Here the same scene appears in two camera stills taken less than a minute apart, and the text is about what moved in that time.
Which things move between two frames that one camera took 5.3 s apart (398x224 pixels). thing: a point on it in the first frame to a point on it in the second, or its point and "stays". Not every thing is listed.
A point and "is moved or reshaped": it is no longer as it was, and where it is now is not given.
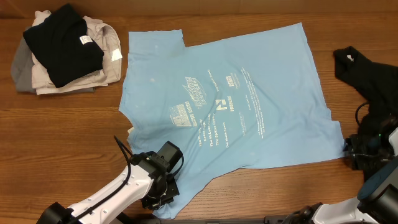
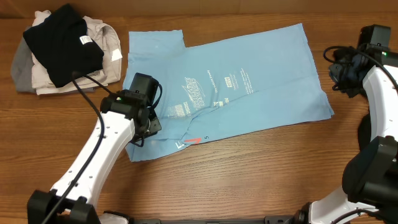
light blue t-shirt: [256, 99] is moved or reshaped
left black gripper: [152, 203] to [155, 124]
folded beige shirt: [107, 38] stays
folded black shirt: [61, 45] stays
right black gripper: [360, 163] to [333, 70]
